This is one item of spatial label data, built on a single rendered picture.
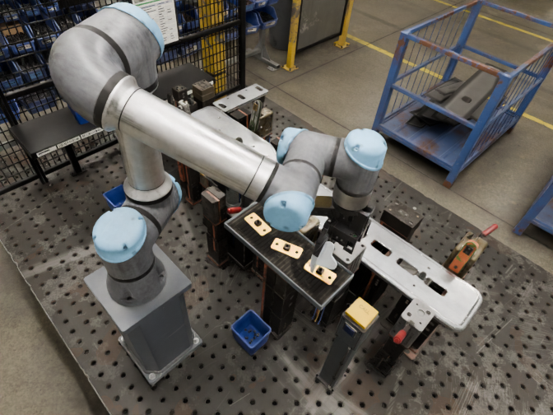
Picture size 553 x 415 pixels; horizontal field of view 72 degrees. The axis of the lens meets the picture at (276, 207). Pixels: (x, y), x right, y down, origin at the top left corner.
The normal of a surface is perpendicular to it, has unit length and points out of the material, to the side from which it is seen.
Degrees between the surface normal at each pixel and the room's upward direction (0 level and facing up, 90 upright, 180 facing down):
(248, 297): 0
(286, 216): 90
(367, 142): 0
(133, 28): 47
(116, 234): 7
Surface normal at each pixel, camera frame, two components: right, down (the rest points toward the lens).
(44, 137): 0.07, -0.68
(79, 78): -0.11, 0.03
